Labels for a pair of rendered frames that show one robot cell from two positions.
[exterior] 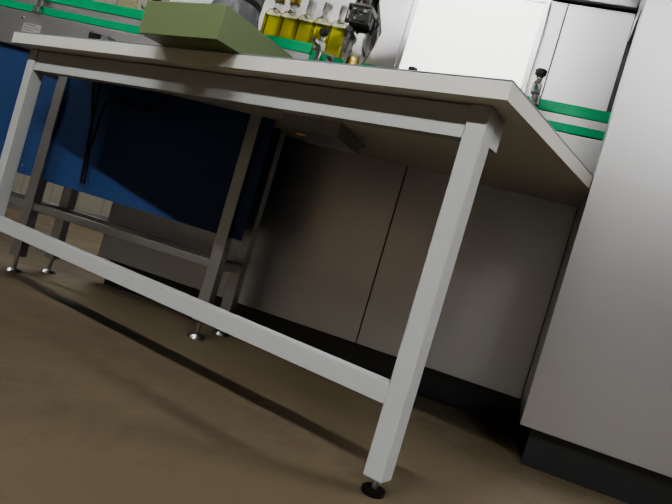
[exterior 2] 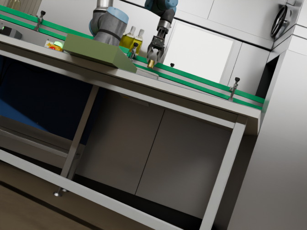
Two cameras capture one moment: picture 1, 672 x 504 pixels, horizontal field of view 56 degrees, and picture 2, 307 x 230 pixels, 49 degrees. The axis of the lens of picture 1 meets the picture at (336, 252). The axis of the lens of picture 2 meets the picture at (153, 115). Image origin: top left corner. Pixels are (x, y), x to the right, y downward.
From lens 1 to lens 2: 52 cm
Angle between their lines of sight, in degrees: 15
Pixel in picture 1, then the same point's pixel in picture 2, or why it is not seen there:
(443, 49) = (185, 55)
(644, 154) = (280, 122)
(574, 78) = (243, 76)
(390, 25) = not seen: hidden behind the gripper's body
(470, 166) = (237, 142)
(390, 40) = not seen: hidden behind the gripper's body
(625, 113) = (273, 104)
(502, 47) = (213, 58)
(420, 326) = (212, 212)
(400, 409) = not seen: outside the picture
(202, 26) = (103, 54)
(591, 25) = (251, 53)
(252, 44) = (123, 63)
